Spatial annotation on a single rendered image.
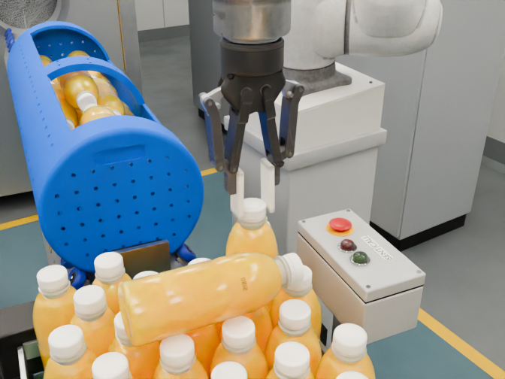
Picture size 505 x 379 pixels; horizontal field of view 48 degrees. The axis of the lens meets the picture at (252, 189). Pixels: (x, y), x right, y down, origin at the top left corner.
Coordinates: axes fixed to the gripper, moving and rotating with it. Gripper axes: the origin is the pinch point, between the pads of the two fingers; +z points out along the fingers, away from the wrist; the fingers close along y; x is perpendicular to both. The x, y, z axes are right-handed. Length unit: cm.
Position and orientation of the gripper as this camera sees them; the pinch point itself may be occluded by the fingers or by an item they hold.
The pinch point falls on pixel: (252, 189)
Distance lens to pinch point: 76.3
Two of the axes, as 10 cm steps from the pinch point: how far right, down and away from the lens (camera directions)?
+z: 0.0, 8.8, 4.8
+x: 4.0, 4.4, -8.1
